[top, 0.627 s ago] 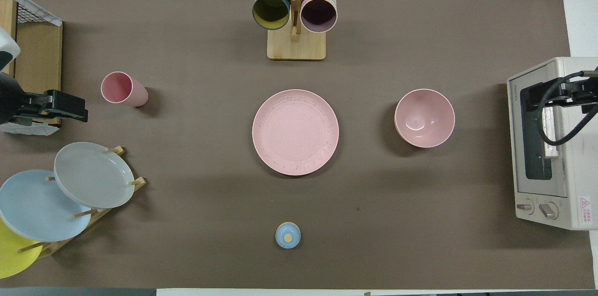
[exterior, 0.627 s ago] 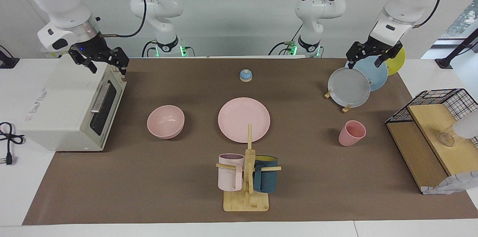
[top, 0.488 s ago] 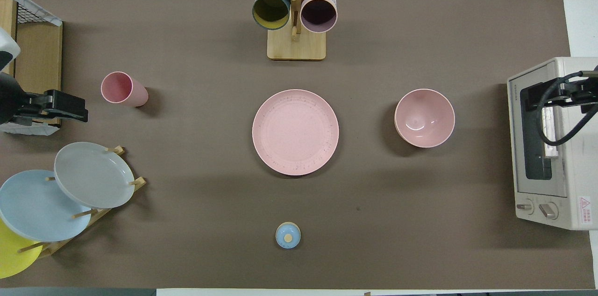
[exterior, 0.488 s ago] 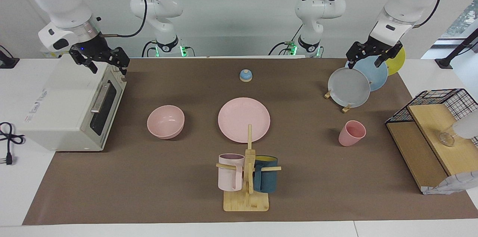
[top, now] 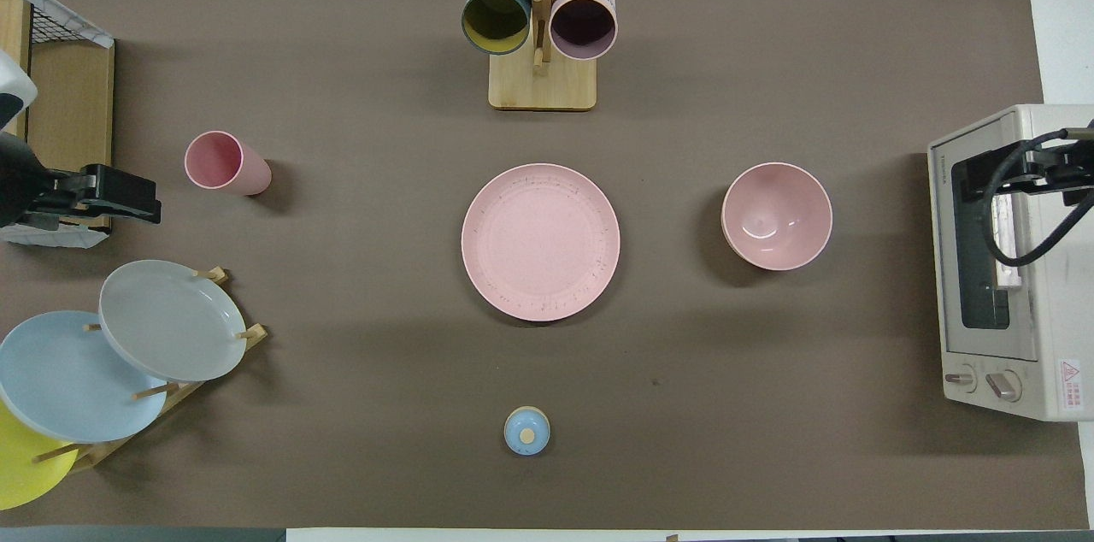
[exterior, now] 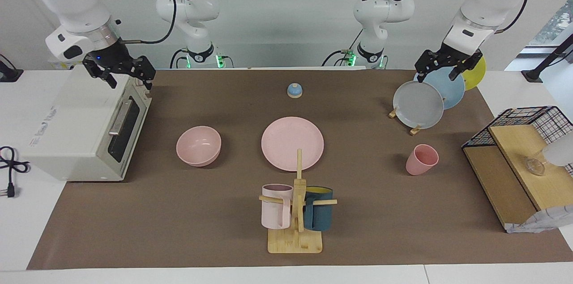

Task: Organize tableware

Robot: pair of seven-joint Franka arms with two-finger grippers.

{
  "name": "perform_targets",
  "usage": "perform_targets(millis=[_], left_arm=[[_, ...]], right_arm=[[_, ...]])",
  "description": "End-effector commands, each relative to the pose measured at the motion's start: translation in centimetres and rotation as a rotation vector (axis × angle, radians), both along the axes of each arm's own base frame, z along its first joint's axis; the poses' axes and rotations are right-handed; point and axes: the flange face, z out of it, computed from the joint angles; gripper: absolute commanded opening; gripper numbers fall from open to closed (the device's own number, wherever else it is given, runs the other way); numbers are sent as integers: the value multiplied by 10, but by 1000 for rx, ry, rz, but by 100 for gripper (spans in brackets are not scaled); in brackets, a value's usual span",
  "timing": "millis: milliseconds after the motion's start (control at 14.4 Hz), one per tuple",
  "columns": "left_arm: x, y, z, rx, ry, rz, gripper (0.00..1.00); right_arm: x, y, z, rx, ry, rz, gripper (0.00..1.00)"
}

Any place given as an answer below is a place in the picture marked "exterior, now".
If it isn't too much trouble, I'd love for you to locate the black clamp stand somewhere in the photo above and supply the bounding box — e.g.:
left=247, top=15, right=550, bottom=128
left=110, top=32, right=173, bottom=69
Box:
left=522, top=33, right=573, bottom=83

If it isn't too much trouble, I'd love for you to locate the window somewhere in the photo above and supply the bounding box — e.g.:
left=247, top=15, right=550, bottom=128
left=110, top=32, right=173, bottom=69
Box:
left=519, top=0, right=573, bottom=58

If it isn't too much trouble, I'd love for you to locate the pink bowl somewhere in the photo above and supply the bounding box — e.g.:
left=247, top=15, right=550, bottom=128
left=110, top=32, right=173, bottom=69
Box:
left=176, top=126, right=222, bottom=168

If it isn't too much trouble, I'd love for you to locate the wooden plate rack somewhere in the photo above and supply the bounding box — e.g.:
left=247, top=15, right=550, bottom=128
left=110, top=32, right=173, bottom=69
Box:
left=389, top=106, right=422, bottom=136

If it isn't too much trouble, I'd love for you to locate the yellow plate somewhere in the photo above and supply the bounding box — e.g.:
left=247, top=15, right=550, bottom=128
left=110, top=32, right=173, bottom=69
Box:
left=461, top=56, right=487, bottom=91

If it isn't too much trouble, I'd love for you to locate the wire and wood shelf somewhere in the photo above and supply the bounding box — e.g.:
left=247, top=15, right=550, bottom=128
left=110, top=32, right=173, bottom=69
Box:
left=461, top=106, right=573, bottom=234

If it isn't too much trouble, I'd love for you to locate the gray plate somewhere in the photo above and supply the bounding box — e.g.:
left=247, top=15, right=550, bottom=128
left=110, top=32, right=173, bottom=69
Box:
left=393, top=80, right=445, bottom=129

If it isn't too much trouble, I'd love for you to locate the white wall box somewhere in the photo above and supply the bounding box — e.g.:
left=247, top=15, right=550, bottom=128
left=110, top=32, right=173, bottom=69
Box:
left=48, top=61, right=83, bottom=71

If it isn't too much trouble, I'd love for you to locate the light blue plate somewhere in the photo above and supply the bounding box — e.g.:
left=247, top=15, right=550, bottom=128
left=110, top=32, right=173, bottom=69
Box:
left=414, top=68, right=466, bottom=110

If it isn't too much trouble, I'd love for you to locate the wooden mug tree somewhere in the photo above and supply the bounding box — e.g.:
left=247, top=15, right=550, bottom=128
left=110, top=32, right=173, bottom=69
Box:
left=259, top=149, right=338, bottom=254

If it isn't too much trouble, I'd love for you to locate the brown table mat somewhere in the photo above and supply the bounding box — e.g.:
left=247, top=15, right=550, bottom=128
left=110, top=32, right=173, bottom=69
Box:
left=27, top=68, right=573, bottom=270

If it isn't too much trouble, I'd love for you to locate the frosted white container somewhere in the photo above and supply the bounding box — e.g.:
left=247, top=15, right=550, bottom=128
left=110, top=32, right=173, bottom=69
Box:
left=542, top=134, right=573, bottom=168

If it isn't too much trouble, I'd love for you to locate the pink cup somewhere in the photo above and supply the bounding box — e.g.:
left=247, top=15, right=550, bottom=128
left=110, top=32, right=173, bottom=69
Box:
left=406, top=144, right=440, bottom=176

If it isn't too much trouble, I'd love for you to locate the white toaster oven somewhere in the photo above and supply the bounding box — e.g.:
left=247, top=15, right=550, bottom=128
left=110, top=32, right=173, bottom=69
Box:
left=22, top=65, right=153, bottom=182

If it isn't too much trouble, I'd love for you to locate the dark teal mug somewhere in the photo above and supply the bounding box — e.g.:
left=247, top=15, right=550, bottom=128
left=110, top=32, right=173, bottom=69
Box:
left=303, top=186, right=334, bottom=232

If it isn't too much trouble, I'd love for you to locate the black power cord with plug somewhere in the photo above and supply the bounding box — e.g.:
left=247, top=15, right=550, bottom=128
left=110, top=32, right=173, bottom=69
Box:
left=0, top=146, right=31, bottom=198

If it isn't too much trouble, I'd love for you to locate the pink mug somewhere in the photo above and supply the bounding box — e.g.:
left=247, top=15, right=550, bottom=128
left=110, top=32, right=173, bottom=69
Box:
left=261, top=184, right=294, bottom=230

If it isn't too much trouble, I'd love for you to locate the clear glass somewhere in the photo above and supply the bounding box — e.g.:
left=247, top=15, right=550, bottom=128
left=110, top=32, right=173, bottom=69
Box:
left=526, top=150, right=547, bottom=176

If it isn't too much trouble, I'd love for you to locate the pink plate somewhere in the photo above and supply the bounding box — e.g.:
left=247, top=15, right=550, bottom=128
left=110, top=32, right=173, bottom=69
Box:
left=261, top=116, right=325, bottom=172

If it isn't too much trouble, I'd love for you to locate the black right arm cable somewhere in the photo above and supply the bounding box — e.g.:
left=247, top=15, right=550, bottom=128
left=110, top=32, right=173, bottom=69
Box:
left=121, top=0, right=178, bottom=45

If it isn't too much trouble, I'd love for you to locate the black bracket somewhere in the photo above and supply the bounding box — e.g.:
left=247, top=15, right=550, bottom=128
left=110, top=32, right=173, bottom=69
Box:
left=0, top=53, right=24, bottom=83

